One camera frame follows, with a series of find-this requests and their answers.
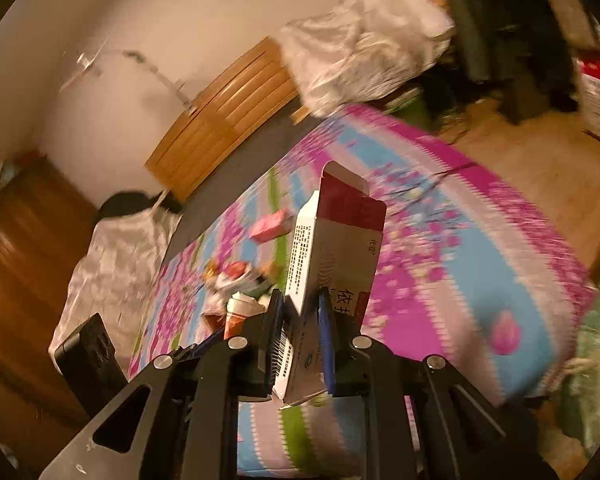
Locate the grey mattress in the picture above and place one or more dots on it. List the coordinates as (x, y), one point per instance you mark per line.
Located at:
(240, 170)

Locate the wooden wardrobe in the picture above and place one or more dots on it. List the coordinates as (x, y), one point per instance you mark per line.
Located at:
(20, 260)

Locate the white satin pillow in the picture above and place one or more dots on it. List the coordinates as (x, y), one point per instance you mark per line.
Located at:
(115, 270)

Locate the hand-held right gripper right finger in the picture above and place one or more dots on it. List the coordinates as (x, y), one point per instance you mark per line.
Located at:
(326, 345)

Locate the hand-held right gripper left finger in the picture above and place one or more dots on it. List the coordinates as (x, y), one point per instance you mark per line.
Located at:
(276, 325)

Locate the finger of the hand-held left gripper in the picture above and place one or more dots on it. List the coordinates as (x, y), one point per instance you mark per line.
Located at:
(200, 345)

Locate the pink box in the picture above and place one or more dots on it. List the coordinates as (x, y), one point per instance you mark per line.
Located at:
(272, 226)

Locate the black cloth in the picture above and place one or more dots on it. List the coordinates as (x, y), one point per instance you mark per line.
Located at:
(125, 202)

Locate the pack of water bottles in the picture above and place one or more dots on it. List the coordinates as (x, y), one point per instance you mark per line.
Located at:
(592, 90)

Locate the wooden headboard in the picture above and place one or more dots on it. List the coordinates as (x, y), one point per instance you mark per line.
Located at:
(220, 120)

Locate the white satin table cover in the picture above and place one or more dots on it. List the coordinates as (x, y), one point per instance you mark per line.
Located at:
(360, 50)

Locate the colourful snack wrapper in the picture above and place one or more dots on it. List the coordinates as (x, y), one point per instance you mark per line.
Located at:
(230, 275)

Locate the red and white paper cup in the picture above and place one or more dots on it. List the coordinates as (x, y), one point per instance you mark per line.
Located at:
(241, 310)

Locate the red and white carton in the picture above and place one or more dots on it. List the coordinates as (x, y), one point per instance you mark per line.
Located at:
(340, 240)

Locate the floral bed sheet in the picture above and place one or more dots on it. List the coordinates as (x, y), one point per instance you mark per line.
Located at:
(455, 260)

